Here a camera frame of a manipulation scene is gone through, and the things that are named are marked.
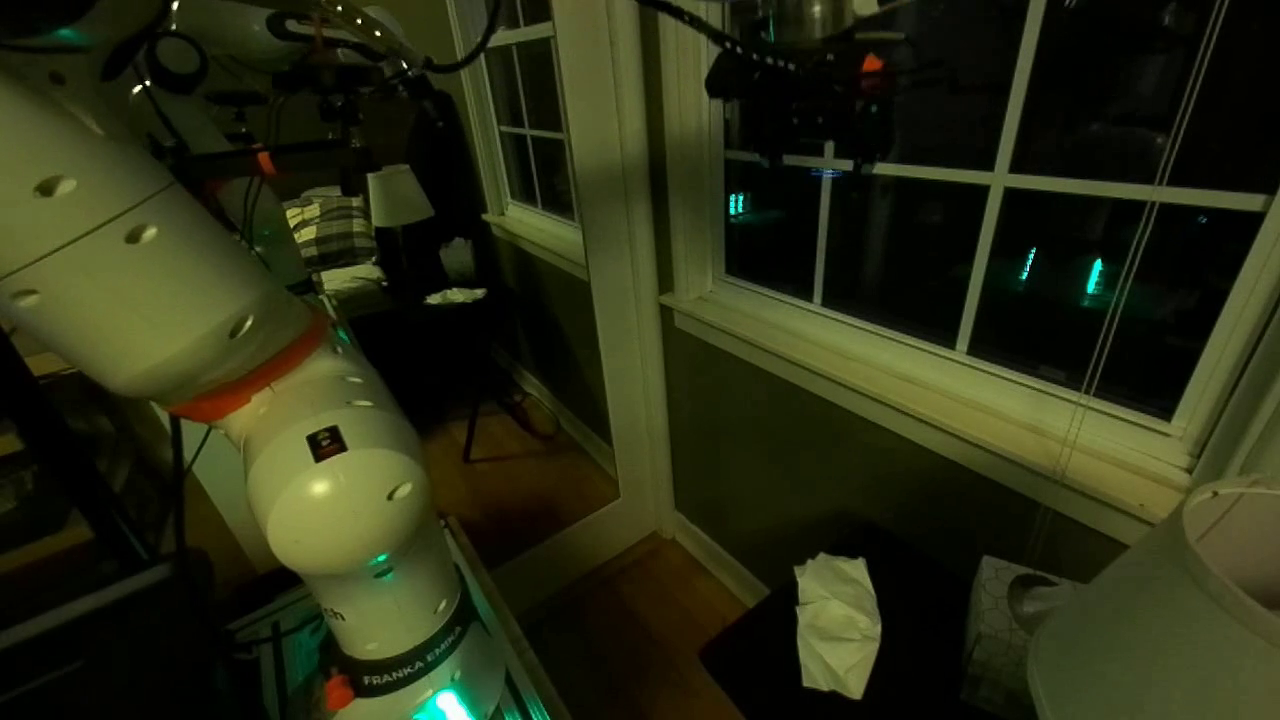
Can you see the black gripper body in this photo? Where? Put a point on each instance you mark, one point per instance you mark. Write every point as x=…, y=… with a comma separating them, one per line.
x=822, y=101

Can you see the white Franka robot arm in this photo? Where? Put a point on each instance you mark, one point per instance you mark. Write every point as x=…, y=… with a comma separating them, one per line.
x=123, y=264

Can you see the narrow white-framed window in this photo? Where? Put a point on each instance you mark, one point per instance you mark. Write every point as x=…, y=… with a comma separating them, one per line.
x=537, y=235

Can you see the small lamp with white shade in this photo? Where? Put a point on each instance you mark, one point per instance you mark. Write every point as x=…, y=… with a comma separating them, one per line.
x=399, y=198

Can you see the dark side table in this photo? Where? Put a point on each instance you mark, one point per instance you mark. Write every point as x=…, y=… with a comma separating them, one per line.
x=424, y=354

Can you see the plaid striped pillow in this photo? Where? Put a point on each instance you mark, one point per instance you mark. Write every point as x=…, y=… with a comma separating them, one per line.
x=329, y=225

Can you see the white crumpled cloth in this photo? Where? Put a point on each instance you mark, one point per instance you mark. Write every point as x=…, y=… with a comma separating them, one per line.
x=839, y=625

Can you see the dark nightstand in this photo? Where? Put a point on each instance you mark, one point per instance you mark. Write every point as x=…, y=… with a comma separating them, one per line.
x=922, y=664

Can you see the table lamp with pale shade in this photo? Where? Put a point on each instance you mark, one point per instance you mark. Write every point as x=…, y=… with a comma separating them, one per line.
x=1161, y=625

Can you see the dark equipment shelf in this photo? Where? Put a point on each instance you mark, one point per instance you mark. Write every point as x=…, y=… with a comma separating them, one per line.
x=64, y=535

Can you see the yellow horizontal rail beam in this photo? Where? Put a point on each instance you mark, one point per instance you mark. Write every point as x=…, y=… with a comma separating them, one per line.
x=933, y=386

